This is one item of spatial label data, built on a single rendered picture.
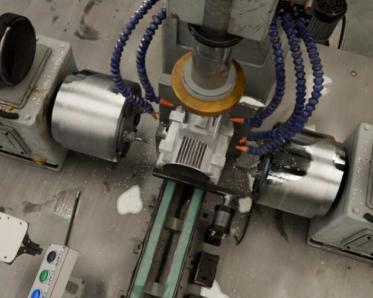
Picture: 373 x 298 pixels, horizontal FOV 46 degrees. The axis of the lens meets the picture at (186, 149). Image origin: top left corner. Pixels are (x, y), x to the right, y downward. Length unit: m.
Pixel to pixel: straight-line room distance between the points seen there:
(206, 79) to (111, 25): 0.92
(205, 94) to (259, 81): 0.37
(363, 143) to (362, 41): 1.83
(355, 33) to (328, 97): 1.36
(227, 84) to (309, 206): 0.43
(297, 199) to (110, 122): 0.55
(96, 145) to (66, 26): 0.74
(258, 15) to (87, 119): 0.62
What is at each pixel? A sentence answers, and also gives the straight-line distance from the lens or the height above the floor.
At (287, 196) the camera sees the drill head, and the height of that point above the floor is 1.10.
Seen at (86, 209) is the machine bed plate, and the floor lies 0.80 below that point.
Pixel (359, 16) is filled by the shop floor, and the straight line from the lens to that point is 3.19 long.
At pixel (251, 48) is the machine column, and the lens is 1.25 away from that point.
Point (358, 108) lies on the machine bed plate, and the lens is 1.79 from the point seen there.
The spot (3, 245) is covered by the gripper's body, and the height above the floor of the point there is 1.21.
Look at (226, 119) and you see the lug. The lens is 1.30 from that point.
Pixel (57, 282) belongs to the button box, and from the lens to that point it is 1.20.
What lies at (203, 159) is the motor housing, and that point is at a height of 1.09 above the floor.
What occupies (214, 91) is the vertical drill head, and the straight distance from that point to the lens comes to 1.02.
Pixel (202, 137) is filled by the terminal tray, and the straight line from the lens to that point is 1.22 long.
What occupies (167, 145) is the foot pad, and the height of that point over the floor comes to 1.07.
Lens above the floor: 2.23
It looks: 67 degrees down
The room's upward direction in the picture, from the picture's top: 6 degrees clockwise
